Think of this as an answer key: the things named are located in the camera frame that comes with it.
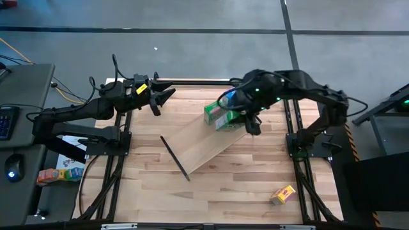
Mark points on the green and blue cereal box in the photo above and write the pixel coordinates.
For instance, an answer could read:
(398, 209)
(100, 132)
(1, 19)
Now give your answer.
(74, 174)

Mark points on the grey metal cart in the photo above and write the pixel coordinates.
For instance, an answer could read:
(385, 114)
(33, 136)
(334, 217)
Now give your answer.
(383, 108)

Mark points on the black box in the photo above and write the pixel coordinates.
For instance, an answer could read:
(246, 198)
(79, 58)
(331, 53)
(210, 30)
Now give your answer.
(377, 182)

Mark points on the yellow tape label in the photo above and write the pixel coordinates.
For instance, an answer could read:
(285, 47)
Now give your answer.
(141, 88)

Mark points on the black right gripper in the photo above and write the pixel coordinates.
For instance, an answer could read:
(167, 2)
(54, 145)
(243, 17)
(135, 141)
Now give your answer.
(252, 99)

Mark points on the green Apple Jacks cereal box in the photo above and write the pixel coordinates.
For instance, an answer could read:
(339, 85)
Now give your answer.
(228, 123)
(212, 113)

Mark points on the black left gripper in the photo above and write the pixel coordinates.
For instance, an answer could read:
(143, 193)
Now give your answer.
(132, 100)

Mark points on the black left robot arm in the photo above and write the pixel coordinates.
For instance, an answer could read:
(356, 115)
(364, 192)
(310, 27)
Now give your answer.
(80, 110)

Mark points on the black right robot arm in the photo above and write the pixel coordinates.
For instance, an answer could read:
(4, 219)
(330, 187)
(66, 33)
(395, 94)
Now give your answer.
(306, 84)

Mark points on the small yellow cereal box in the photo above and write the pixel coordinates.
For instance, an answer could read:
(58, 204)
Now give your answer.
(61, 174)

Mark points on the silver metal bracket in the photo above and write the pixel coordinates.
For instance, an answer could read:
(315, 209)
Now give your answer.
(119, 226)
(297, 227)

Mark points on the yellow Corn Pops cereal box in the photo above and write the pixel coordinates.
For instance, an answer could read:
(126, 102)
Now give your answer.
(282, 195)

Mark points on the wooden board with black edge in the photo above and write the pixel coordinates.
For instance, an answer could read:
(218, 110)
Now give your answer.
(201, 143)

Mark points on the black computer mouse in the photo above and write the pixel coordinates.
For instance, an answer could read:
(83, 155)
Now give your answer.
(14, 167)

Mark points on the white printed sheet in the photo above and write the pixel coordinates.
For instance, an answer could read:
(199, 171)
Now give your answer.
(72, 153)

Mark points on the red object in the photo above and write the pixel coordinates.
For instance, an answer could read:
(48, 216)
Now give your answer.
(8, 3)

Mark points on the black keyboard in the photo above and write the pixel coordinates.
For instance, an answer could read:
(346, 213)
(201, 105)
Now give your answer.
(8, 123)

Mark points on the orange cereal box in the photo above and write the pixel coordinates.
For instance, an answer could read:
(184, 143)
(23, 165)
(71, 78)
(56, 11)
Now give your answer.
(48, 176)

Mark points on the grey desk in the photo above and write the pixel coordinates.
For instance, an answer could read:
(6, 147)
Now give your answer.
(28, 96)

